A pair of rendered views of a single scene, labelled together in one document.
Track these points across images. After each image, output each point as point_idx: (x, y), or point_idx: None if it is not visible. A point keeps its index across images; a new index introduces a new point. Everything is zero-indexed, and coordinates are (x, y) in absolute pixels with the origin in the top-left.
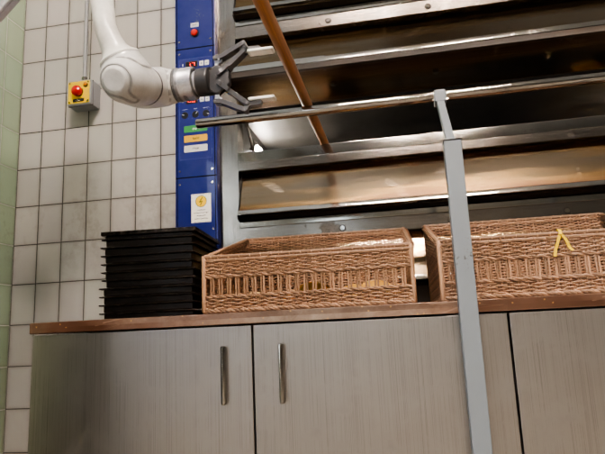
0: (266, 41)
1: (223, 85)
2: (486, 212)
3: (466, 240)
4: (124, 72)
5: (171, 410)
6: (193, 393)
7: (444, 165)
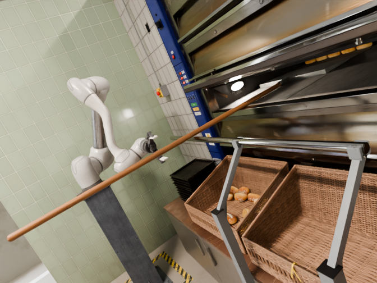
0: (200, 49)
1: (152, 151)
2: (335, 159)
3: (235, 260)
4: (117, 171)
5: (196, 247)
6: (197, 246)
7: (304, 123)
